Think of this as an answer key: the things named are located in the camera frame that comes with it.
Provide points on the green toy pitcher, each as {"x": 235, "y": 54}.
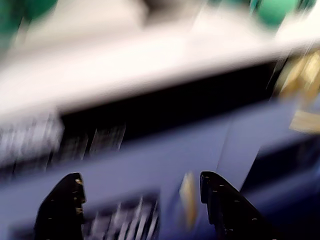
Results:
{"x": 7, "y": 15}

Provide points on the gold oven knob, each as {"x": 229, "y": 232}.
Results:
{"x": 300, "y": 75}

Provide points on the oven door with black window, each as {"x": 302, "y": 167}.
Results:
{"x": 265, "y": 120}

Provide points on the blue dishwasher door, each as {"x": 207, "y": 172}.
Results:
{"x": 150, "y": 170}

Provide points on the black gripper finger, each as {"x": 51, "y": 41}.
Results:
{"x": 60, "y": 207}
{"x": 225, "y": 207}

